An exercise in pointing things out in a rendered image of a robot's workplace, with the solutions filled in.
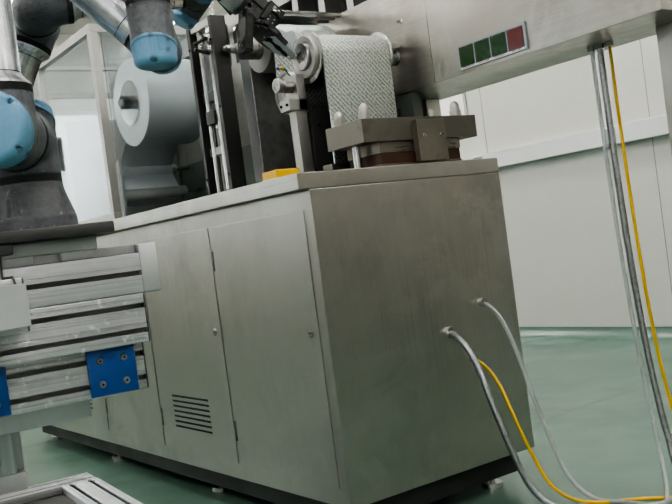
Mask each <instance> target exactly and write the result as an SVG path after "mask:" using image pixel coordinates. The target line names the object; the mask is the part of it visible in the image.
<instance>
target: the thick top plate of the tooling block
mask: <svg viewBox="0 0 672 504"><path fill-rule="evenodd" d="M436 118H444V122H445V130H446V137H447V138H459V140H463V139H467V138H471V137H475V136H477V130H476V122H475V115H450V116H422V117H393V118H365V119H358V120H355V121H352V122H349V123H345V124H342V125H339V126H336V127H333V128H329V129H326V130H325V131H326V138H327V146H328V152H336V151H347V150H350V149H352V147H354V146H360V147H362V146H365V145H369V144H373V143H376V142H386V141H404V140H414V138H413V130H412V123H411V121H412V120H415V119H436Z"/></svg>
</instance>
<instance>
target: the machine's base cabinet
mask: <svg viewBox="0 0 672 504"><path fill-rule="evenodd" d="M96 239H97V246H98V247H97V248H105V247H114V246H122V245H131V244H134V245H135V244H140V243H149V242H155V247H156V255H157V262H158V270H159V277H160V285H161V290H157V291H150V292H143V293H144V296H145V303H146V311H147V318H148V325H149V333H150V341H147V342H143V346H144V353H145V361H146V368H147V375H148V383H149V387H148V388H145V389H140V390H135V391H130V392H125V393H120V394H115V395H110V396H105V397H100V398H95V399H90V406H91V413H92V416H90V417H86V418H81V419H76V420H72V421H67V422H62V423H57V424H53V425H48V426H43V427H42V430H43V432H45V433H48V434H51V435H54V436H52V437H51V440H59V439H63V438H64V439H67V440H71V441H74V442H77V443H81V444H84V445H87V446H90V447H94V448H97V449H100V450H103V451H107V452H110V453H113V454H115V455H113V456H112V458H113V460H121V459H125V458H129V459H133V460H136V461H139V462H143V463H146V464H149V465H152V466H156V467H159V468H162V469H165V470H169V471H172V472H175V473H178V474H182V475H185V476H188V477H192V478H195V479H198V480H201V481H205V482H208V483H211V484H214V486H213V487H212V491H213V492H217V493H218V492H225V491H228V490H230V489H231V490H234V491H237V492H240V493H244V494H247V495H250V496H254V497H257V498H260V499H263V500H267V501H270V502H273V503H276V504H428V503H431V502H433V501H436V500H439V499H442V498H444V497H447V496H450V495H452V494H455V493H458V492H461V491H463V490H466V489H469V488H472V487H474V486H477V485H480V484H482V488H483V489H487V490H494V489H499V488H502V487H503V486H504V483H503V480H501V479H496V478H499V477H502V476H505V475H507V474H510V473H513V472H515V471H517V468H516V466H515V464H514V462H513V460H512V458H511V456H510V453H509V451H508V449H507V447H506V445H505V442H504V440H503V438H502V435H501V433H500V431H499V428H498V426H497V424H496V421H495V419H494V416H493V414H492V411H491V409H490V406H489V403H488V401H487V398H486V395H485V393H484V390H483V388H482V385H481V382H480V380H479V377H478V375H477V372H476V370H475V368H474V366H473V364H472V362H470V361H469V356H468V355H467V353H466V352H465V350H464V349H463V347H462V346H461V345H460V344H459V343H458V342H457V341H456V340H454V339H453V338H446V337H445V335H444V330H445V328H446V327H453V328H454V329H455V331H456V333H457V334H458V335H460V336H461V337H462V338H463V339H464V340H465V341H466V342H467V343H468V344H469V346H470V347H471V349H472V350H473V352H474V353H475V354H476V355H477V356H478V360H480V361H482V362H483V363H484V364H486V365H487V366H488V367H489V368H490V369H491V370H492V372H493V373H494V374H495V375H496V377H497V379H498V380H499V382H500V383H501V385H502V387H503V389H504V391H505V393H506V395H507V397H508V399H509V402H510V404H511V406H512V408H513V411H514V413H515V415H516V418H517V420H518V422H519V424H520V426H521V428H522V431H523V433H524V435H525V437H526V439H527V441H528V443H529V445H530V447H531V448H532V447H534V439H533V431H532V424H531V416H530V408H529V400H528V393H527V385H526V382H525V380H524V377H523V374H522V371H521V369H520V366H519V363H518V360H517V357H516V355H515V352H514V349H513V347H512V344H511V342H510V339H509V337H508V335H507V333H506V331H505V329H504V327H503V325H502V324H501V322H500V321H499V319H498V318H497V316H496V315H495V314H494V313H493V312H492V310H490V309H489V308H488V307H486V306H480V305H479V304H478V300H479V299H480V298H486V299H487V301H488V303H489V304H490V305H492V306H493V307H494V308H495V309H496V310H497V311H498V312H499V313H500V315H501V316H502V318H503V319H504V321H505V322H506V324H507V326H508V328H509V330H510V332H511V333H512V336H513V338H514V340H515V343H516V345H517V348H518V350H519V353H520V356H521V359H522V361H523V354H522V346H521V339H520V331H519V323H518V316H517V308H516V300H515V292H514V285H513V277H512V269H511V262H510V254H509V246H508V238H507V231H506V223H505V215H504V207H503V200H502V192H501V184H500V177H499V173H498V172H495V173H484V174H473V175H461V176H450V177H439V178H427V179H416V180H405V181H394V182H382V183H371V184H360V185H348V186H337V187H326V188H314V189H307V190H303V191H298V192H294V193H289V194H285V195H280V196H276V197H271V198H267V199H262V200H258V201H253V202H249V203H244V204H240V205H235V206H231V207H226V208H222V209H217V210H213V211H208V212H204V213H199V214H195V215H191V216H186V217H182V218H177V219H173V220H168V221H164V222H159V223H155V224H150V225H146V226H141V227H137V228H132V229H128V230H123V231H119V232H114V233H110V234H105V235H101V236H96Z"/></svg>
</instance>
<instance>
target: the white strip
mask: <svg viewBox="0 0 672 504"><path fill-rule="evenodd" d="M239 60H240V59H239ZM240 67H241V75H242V82H243V90H244V97H245V105H246V112H247V120H248V127H249V135H250V143H251V150H252V158H253V165H254V173H255V180H256V183H259V182H261V181H263V177H262V173H264V172H263V164H262V157H261V149H260V142H259V134H258V126H257V119H256V111H255V104H254V96H253V89H252V81H251V74H250V66H249V61H248V60H240Z"/></svg>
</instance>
